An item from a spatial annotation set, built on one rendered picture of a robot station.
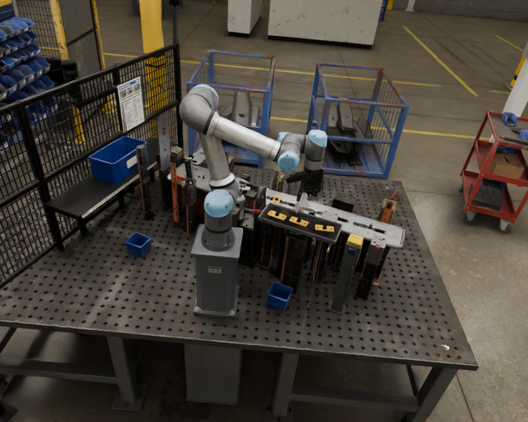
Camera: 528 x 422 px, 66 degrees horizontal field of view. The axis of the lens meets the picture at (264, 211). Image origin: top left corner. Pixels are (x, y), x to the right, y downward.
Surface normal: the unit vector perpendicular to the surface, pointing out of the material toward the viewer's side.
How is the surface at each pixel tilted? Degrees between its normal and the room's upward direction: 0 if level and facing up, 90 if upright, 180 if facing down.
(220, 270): 90
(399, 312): 0
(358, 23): 90
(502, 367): 0
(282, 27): 90
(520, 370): 0
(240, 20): 90
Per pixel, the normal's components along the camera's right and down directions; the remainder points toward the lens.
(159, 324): 0.08, -0.81
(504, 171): -0.17, 0.57
